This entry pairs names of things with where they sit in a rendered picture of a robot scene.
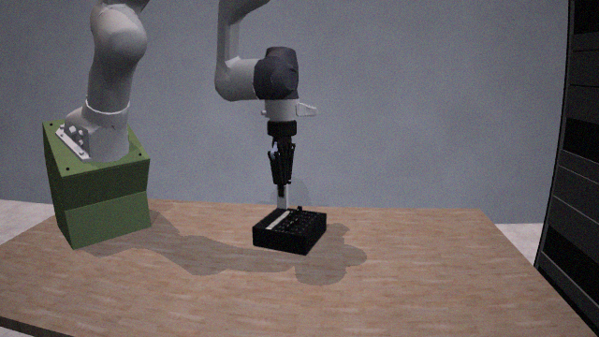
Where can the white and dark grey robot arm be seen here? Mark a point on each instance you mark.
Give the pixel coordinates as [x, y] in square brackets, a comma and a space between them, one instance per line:
[121, 41]

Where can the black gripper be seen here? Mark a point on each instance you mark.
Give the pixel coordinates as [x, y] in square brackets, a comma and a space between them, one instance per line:
[281, 157]

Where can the black lighting desk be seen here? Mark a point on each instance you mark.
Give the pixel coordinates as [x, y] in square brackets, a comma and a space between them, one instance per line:
[274, 230]

